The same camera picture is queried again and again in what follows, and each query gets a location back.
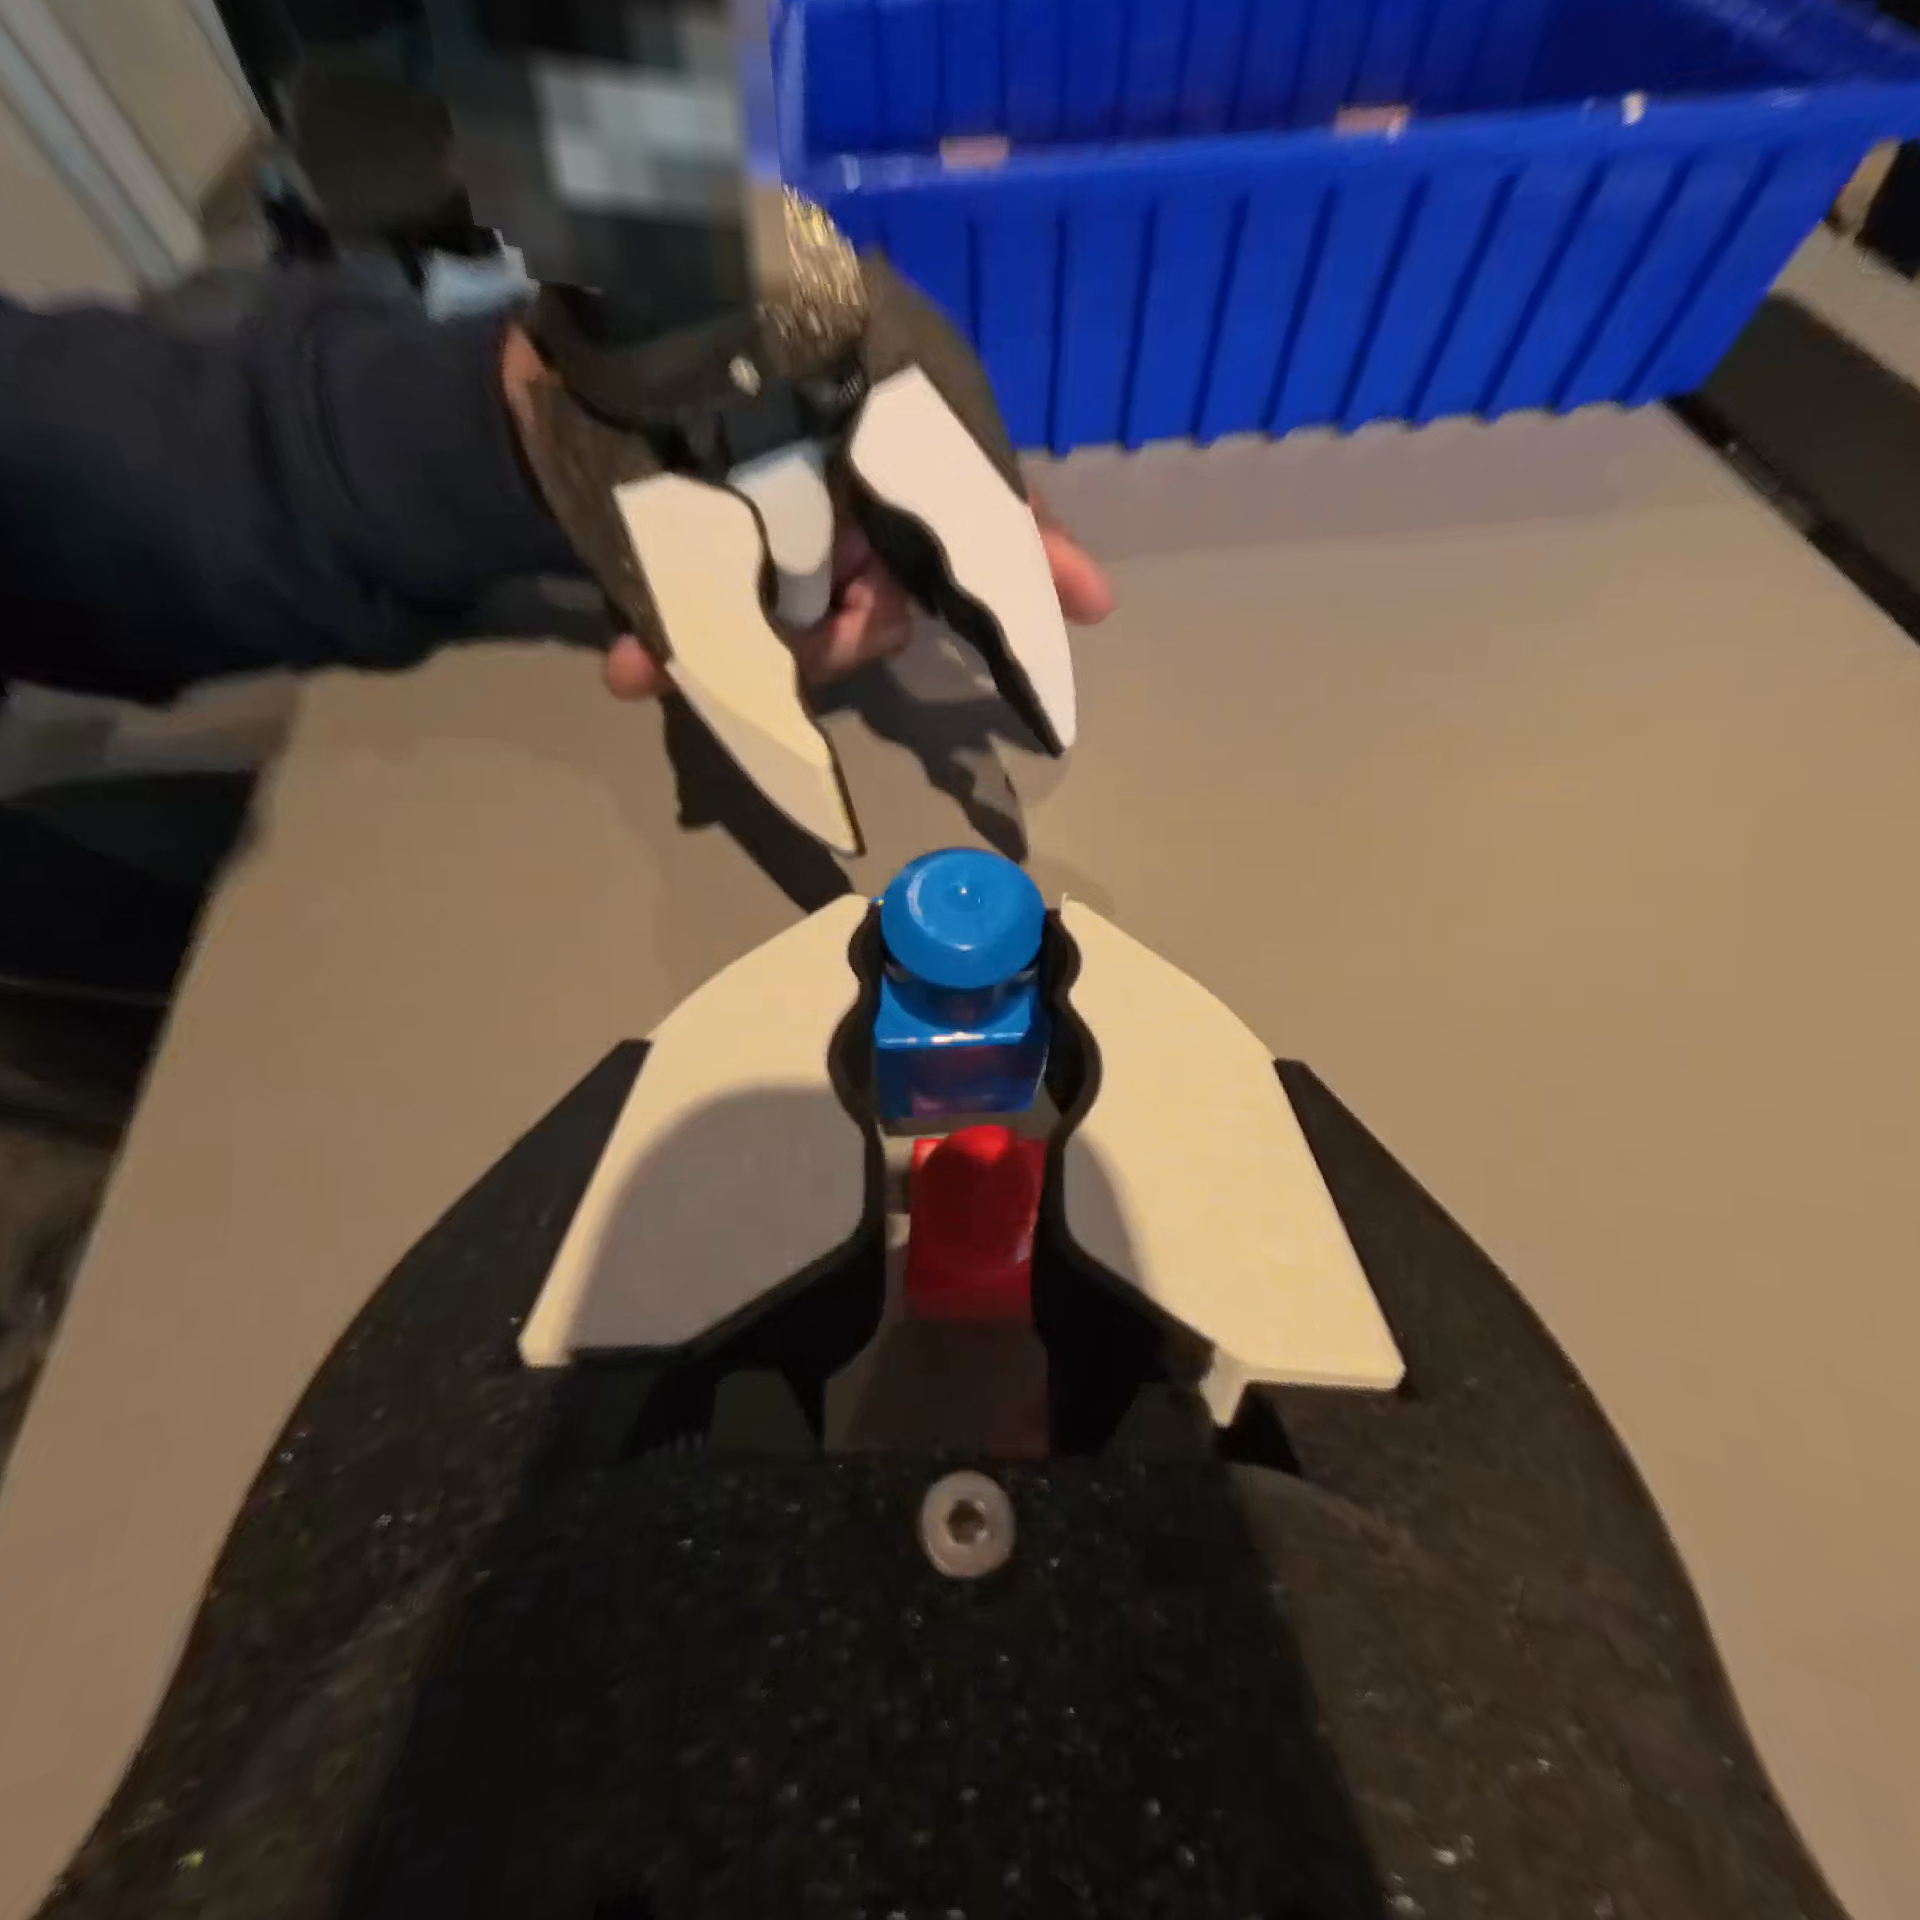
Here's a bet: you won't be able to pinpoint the person's left forearm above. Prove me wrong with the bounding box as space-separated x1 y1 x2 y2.
0 277 590 703

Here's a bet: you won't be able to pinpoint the blue single-stud block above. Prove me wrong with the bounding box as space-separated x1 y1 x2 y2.
867 847 1056 1129

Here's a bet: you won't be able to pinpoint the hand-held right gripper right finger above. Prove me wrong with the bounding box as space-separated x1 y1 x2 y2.
1049 896 1408 1431

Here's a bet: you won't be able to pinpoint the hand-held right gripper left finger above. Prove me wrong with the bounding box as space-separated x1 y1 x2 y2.
518 893 889 1369

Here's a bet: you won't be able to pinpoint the red single-stud block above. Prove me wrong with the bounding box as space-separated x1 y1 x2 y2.
901 1125 1053 1325

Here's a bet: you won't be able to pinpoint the person's dark jeans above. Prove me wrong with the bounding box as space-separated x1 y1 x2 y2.
0 673 309 1478

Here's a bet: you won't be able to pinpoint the blue ribbed plastic bin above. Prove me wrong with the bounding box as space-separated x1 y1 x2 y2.
769 0 1920 457

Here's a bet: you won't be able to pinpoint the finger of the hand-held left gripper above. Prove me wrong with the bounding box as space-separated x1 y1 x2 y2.
608 472 870 860
845 361 1082 759

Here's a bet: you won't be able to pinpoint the person's left hand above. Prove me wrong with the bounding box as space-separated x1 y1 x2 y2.
605 513 1117 706

